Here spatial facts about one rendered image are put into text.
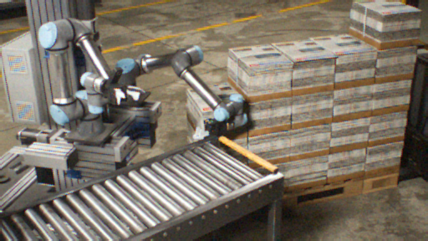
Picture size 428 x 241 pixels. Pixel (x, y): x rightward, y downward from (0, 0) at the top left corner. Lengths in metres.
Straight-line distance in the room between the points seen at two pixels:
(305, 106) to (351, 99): 0.33
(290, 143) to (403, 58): 0.91
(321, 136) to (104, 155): 1.41
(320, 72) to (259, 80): 0.41
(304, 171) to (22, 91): 1.84
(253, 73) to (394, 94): 1.05
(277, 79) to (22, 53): 1.47
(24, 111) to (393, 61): 2.30
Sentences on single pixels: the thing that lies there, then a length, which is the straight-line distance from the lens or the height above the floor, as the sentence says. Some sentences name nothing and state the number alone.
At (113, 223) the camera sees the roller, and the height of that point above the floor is 0.80.
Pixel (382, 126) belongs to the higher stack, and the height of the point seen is 0.51.
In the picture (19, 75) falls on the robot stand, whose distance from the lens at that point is 3.34.
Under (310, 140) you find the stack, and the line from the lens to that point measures 3.64.
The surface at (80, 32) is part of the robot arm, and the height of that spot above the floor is 1.40.
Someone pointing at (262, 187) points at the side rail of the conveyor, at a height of 0.79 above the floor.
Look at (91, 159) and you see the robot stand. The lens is 3.14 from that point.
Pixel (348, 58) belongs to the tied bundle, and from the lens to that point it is 3.54.
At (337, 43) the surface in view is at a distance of 3.72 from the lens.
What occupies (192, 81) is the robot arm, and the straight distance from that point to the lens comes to 3.11.
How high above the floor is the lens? 2.18
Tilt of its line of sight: 26 degrees down
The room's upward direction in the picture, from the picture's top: 1 degrees counter-clockwise
